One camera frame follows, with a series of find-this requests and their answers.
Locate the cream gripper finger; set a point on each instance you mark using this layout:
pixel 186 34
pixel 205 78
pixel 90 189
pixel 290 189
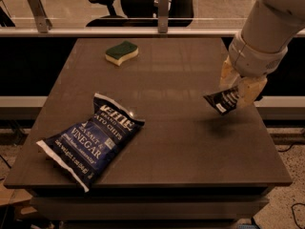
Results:
pixel 229 75
pixel 249 89

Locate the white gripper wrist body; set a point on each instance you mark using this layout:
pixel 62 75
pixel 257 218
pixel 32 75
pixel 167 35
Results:
pixel 251 60

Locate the black rxbar chocolate bar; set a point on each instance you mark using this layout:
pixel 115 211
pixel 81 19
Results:
pixel 224 101

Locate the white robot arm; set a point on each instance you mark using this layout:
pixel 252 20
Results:
pixel 258 49

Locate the green and yellow sponge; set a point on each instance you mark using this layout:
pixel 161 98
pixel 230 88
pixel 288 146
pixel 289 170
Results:
pixel 122 52

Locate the black office chair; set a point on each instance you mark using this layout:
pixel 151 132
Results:
pixel 143 13

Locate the blue kettle chips bag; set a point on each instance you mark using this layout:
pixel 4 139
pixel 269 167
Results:
pixel 86 148

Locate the center metal railing bracket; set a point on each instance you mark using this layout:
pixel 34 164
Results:
pixel 163 6

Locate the metal railing bracket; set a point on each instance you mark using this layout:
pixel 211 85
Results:
pixel 163 6
pixel 42 22

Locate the left metal railing bracket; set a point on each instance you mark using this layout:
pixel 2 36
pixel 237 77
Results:
pixel 42 22

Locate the horizontal metal rail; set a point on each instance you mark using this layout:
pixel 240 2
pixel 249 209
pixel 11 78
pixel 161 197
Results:
pixel 119 32

